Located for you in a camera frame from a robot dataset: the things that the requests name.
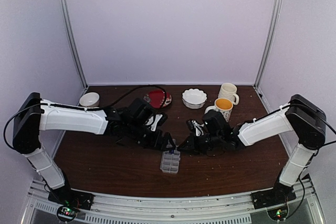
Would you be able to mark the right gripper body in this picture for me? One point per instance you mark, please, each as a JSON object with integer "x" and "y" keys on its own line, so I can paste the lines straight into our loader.
{"x": 201, "y": 146}

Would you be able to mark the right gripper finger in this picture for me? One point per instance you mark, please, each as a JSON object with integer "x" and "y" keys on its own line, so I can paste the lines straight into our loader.
{"x": 185, "y": 148}
{"x": 189, "y": 140}

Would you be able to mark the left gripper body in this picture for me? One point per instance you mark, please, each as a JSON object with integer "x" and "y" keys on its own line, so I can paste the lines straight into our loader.
{"x": 146, "y": 141}

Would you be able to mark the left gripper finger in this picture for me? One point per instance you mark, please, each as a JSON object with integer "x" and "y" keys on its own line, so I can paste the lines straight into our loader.
{"x": 165, "y": 146}
{"x": 168, "y": 138}

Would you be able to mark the clear plastic pill organizer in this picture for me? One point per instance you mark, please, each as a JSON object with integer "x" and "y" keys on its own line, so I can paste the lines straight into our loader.
{"x": 170, "y": 162}

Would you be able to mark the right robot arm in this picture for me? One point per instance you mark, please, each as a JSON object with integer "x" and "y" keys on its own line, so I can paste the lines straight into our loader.
{"x": 299, "y": 115}

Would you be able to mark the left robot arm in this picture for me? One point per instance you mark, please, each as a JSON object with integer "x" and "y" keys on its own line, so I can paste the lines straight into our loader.
{"x": 138, "y": 121}

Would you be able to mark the white scalloped bowl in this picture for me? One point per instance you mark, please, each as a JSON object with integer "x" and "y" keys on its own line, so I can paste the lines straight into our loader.
{"x": 194, "y": 98}

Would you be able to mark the red floral plate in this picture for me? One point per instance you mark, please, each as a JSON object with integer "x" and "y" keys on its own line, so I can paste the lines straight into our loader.
{"x": 157, "y": 99}

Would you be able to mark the white floral mug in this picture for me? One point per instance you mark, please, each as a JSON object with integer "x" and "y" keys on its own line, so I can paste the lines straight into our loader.
{"x": 222, "y": 105}

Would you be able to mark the cream ribbed mug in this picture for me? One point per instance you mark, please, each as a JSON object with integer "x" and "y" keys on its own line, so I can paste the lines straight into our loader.
{"x": 229, "y": 91}

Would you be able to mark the white ceramic bowl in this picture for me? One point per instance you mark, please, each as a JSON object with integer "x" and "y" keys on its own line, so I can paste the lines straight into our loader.
{"x": 90, "y": 100}

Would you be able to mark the right round circuit board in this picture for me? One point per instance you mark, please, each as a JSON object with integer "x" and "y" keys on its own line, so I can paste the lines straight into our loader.
{"x": 278, "y": 214}

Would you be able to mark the round circuit board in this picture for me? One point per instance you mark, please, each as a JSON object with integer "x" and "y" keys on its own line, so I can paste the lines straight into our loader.
{"x": 66, "y": 214}
{"x": 278, "y": 214}

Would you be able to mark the left round circuit board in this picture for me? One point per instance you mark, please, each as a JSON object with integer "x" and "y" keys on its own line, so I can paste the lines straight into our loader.
{"x": 66, "y": 214}

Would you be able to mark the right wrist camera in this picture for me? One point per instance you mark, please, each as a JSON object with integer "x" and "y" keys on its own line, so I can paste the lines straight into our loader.
{"x": 196, "y": 128}

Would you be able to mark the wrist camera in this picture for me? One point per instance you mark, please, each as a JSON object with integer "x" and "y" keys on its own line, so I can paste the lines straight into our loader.
{"x": 156, "y": 121}
{"x": 196, "y": 128}

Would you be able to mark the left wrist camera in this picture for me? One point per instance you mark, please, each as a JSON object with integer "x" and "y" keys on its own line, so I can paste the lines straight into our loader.
{"x": 156, "y": 121}

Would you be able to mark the front aluminium rail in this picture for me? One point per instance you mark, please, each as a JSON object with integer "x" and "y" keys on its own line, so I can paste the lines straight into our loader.
{"x": 232, "y": 208}

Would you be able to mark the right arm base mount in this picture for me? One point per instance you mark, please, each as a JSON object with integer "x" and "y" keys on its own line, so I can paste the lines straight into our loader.
{"x": 277, "y": 195}

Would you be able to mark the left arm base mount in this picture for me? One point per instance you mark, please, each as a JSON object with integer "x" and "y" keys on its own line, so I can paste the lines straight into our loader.
{"x": 70, "y": 198}

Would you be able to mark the right aluminium frame post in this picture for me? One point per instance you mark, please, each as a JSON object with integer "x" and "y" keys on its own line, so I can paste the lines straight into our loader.
{"x": 276, "y": 10}

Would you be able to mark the aluminium frame post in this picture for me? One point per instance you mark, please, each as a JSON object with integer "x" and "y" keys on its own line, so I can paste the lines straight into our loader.
{"x": 72, "y": 43}
{"x": 276, "y": 10}

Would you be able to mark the left aluminium frame post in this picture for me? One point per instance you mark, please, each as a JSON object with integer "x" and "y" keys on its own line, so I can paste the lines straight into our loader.
{"x": 72, "y": 43}

